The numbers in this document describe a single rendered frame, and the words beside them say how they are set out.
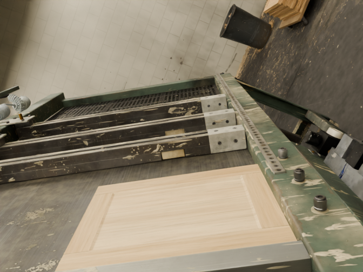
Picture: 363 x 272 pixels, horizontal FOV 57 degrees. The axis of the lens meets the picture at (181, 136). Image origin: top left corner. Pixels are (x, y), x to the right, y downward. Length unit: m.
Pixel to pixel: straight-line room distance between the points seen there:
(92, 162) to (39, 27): 5.37
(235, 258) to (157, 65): 5.57
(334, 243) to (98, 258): 0.46
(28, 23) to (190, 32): 2.78
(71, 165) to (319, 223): 0.86
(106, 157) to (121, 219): 0.39
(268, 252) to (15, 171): 0.96
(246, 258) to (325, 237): 0.15
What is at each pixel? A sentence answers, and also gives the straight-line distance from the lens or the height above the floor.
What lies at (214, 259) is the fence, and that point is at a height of 1.04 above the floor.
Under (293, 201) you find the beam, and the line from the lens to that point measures 0.77.
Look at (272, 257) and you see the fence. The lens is 0.64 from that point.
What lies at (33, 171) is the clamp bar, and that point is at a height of 1.55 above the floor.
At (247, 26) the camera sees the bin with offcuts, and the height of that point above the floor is 0.37.
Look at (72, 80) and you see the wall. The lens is 6.28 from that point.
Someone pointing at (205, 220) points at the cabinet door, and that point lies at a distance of 0.79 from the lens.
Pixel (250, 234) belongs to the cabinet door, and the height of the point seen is 0.96.
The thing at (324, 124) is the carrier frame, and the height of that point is 0.18.
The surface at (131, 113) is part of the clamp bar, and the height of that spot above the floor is 1.32.
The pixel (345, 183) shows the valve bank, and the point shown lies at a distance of 0.91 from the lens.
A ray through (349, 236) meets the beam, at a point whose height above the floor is 0.84.
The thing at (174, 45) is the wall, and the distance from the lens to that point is 6.12.
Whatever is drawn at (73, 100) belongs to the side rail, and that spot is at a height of 1.78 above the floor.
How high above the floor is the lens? 1.24
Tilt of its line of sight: 7 degrees down
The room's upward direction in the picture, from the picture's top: 69 degrees counter-clockwise
